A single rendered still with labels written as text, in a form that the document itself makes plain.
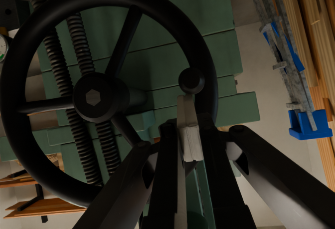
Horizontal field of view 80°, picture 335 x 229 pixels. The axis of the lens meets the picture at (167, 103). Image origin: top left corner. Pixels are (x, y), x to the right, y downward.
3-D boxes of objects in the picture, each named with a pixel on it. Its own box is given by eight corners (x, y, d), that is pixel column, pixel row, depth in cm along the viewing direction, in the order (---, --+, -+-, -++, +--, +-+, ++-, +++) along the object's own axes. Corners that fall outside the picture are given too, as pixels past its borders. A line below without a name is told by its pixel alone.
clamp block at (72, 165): (136, 131, 34) (145, 184, 34) (152, 122, 47) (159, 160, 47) (56, 145, 36) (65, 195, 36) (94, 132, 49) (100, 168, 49)
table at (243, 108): (276, 88, 31) (283, 127, 31) (236, 93, 61) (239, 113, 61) (-54, 147, 39) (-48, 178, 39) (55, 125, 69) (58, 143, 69)
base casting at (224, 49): (238, 27, 40) (246, 73, 40) (212, 69, 97) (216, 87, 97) (38, 72, 46) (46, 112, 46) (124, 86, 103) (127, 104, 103)
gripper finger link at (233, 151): (202, 147, 12) (252, 138, 12) (195, 114, 17) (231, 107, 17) (206, 167, 13) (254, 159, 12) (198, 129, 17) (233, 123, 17)
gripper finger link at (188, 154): (194, 161, 15) (184, 163, 15) (189, 120, 21) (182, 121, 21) (187, 125, 14) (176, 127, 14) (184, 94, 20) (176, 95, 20)
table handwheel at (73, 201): (1, 226, 25) (-31, -2, 25) (85, 170, 45) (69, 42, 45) (237, 214, 22) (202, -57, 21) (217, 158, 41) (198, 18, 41)
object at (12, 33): (12, -10, 42) (18, 28, 42) (52, 14, 55) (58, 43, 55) (-22, 0, 44) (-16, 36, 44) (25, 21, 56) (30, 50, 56)
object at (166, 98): (234, 74, 40) (237, 94, 40) (220, 82, 61) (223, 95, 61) (55, 109, 46) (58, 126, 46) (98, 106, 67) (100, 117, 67)
